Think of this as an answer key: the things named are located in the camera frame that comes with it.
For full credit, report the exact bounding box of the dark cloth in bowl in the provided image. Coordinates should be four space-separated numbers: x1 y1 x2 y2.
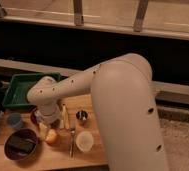
8 136 35 154

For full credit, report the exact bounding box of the white cup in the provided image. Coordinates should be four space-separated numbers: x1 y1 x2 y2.
76 131 94 153

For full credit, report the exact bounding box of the red yellow apple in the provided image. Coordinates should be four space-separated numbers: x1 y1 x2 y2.
45 129 58 145

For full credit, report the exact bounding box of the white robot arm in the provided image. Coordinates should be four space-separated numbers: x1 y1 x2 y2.
27 53 169 171

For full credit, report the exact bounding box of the blue plastic cup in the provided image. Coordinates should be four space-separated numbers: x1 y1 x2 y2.
7 113 24 130

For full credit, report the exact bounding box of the silver fork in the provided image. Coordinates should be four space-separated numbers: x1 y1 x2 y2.
69 127 76 157

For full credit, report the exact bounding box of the red bowl with white cloth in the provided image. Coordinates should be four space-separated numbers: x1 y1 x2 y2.
30 108 39 126

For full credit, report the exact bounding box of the peeled banana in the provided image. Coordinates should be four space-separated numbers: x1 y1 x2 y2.
59 104 70 129

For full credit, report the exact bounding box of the small metal cup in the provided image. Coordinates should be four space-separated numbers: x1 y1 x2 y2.
76 110 88 125

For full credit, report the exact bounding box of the green plastic tray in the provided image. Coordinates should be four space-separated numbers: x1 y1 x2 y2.
2 73 61 110

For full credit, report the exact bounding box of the dark purple bowl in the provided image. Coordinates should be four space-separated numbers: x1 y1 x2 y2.
4 129 38 161

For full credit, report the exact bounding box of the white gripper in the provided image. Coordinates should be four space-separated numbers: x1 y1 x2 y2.
35 112 60 140

